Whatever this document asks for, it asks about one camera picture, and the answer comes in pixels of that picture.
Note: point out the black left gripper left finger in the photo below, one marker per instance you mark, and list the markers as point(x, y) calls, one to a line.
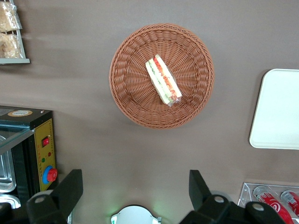
point(60, 200)

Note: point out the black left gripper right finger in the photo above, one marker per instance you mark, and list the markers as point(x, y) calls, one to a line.
point(205, 210)

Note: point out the triangle sandwich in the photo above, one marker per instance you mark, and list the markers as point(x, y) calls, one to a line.
point(163, 79)

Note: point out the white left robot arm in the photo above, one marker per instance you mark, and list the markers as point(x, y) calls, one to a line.
point(135, 215)

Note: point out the cream plastic tray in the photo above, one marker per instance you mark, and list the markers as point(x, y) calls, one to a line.
point(278, 109)

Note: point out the round brown wicker basket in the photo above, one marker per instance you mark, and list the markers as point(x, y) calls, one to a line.
point(130, 93)

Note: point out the clear acrylic bottle rack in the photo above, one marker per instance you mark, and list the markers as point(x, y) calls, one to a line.
point(245, 193)

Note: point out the steel warmer pan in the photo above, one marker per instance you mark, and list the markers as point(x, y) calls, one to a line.
point(9, 199)
point(7, 177)

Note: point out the red cola bottle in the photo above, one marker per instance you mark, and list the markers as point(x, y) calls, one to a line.
point(292, 203)
point(273, 205)

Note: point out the black food warmer case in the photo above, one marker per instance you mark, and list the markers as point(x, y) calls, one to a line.
point(44, 130)

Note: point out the clear bag of snacks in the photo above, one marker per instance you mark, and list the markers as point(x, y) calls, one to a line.
point(8, 16)
point(9, 46)

